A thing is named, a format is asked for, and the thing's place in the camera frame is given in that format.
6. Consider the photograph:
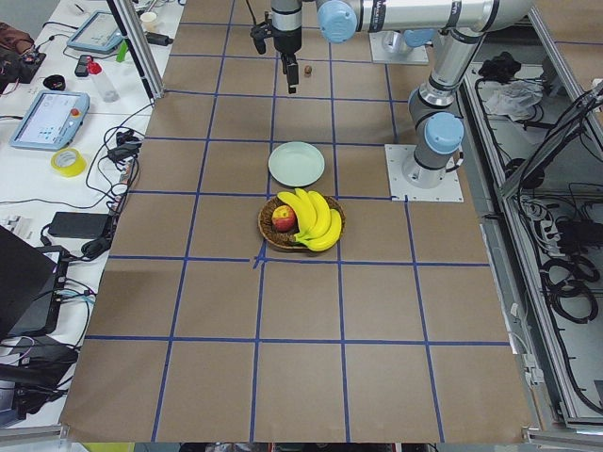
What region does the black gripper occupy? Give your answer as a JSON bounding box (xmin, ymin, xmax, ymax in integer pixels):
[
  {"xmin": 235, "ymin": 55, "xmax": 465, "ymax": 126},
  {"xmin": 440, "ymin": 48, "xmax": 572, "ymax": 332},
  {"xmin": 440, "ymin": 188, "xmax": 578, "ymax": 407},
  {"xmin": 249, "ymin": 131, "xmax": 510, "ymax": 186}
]
[{"xmin": 270, "ymin": 0, "xmax": 302, "ymax": 94}]

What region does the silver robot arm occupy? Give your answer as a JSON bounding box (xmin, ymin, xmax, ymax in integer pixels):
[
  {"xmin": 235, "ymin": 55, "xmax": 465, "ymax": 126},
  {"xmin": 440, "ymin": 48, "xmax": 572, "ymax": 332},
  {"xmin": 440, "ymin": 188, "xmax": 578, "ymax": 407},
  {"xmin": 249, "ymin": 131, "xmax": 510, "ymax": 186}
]
[{"xmin": 317, "ymin": 0, "xmax": 533, "ymax": 188}]

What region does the pale green plate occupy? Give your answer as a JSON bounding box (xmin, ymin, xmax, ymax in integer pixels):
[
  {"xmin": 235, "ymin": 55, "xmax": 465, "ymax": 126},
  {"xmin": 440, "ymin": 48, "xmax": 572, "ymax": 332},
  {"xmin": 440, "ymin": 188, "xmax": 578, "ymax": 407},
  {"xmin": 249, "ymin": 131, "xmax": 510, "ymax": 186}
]
[{"xmin": 268, "ymin": 141, "xmax": 325, "ymax": 187}]

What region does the white paper cup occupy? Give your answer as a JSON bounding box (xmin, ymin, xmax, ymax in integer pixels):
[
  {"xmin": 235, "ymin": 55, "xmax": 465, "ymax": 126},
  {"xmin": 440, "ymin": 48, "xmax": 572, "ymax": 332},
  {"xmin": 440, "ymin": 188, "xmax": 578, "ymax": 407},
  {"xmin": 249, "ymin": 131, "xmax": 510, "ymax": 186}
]
[{"xmin": 139, "ymin": 11, "xmax": 158, "ymax": 33}]

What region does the red yellow apple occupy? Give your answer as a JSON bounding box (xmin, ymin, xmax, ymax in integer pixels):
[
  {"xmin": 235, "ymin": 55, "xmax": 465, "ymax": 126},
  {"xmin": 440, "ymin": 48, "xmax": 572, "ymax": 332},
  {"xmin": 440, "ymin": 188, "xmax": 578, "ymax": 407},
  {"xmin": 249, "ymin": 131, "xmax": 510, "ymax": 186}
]
[{"xmin": 271, "ymin": 204, "xmax": 297, "ymax": 233}]

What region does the yellow banana bunch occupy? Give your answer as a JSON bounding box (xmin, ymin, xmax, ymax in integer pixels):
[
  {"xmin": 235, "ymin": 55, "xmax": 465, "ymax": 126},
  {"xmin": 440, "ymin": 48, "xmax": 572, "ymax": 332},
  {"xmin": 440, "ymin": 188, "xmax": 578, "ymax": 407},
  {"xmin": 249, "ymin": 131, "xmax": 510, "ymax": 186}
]
[{"xmin": 277, "ymin": 188, "xmax": 344, "ymax": 252}]

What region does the woven wicker basket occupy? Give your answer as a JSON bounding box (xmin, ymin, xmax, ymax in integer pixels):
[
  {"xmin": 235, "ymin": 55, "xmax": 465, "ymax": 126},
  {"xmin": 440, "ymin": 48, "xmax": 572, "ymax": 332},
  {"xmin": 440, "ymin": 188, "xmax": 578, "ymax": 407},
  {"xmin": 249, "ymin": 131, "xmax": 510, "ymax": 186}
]
[{"xmin": 258, "ymin": 195, "xmax": 346, "ymax": 251}]

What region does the clear bottle red cap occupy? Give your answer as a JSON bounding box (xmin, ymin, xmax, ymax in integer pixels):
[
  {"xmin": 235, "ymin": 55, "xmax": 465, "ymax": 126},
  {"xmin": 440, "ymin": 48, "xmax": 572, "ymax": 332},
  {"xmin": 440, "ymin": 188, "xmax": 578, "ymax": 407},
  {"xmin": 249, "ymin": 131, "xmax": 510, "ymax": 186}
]
[{"xmin": 87, "ymin": 59, "xmax": 120, "ymax": 103}]

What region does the blue teach pendant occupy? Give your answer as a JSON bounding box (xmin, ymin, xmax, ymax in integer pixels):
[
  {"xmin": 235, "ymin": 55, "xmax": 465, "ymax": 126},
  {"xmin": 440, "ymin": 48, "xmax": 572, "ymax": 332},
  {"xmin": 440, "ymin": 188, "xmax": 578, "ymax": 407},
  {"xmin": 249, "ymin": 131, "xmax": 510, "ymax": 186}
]
[
  {"xmin": 9, "ymin": 90, "xmax": 90, "ymax": 152},
  {"xmin": 67, "ymin": 10, "xmax": 123, "ymax": 55}
]

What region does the black phone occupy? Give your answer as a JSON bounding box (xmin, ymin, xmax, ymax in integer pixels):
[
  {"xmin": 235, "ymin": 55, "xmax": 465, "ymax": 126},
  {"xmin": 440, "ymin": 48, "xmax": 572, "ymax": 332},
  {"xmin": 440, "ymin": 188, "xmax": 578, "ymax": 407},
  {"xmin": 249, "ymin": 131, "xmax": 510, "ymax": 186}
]
[{"xmin": 74, "ymin": 55, "xmax": 92, "ymax": 78}]

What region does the yellow tape roll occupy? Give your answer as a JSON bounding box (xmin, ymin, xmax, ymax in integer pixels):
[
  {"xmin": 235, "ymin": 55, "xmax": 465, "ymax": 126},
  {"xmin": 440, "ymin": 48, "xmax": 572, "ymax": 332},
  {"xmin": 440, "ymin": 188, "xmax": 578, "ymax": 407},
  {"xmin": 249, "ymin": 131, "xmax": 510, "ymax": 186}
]
[{"xmin": 51, "ymin": 148, "xmax": 87, "ymax": 178}]

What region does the black power adapter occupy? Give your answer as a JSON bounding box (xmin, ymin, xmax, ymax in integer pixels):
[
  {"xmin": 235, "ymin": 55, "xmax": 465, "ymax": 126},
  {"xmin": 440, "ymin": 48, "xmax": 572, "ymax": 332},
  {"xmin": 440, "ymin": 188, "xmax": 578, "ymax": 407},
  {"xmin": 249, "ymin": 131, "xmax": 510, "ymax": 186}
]
[{"xmin": 48, "ymin": 212, "xmax": 109, "ymax": 239}]

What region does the black laptop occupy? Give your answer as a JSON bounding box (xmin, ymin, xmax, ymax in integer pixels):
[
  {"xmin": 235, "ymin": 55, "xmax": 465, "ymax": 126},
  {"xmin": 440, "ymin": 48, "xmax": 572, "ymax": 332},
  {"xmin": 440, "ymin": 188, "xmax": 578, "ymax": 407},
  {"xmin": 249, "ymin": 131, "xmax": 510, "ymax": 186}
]
[{"xmin": 1, "ymin": 228, "xmax": 69, "ymax": 339}]

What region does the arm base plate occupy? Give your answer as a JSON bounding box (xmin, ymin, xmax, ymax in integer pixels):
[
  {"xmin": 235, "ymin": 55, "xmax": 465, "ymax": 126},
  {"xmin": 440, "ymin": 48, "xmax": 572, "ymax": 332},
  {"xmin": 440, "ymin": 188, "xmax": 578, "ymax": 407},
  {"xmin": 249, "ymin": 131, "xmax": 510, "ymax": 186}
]
[
  {"xmin": 369, "ymin": 29, "xmax": 434, "ymax": 65},
  {"xmin": 384, "ymin": 144, "xmax": 464, "ymax": 202}
]

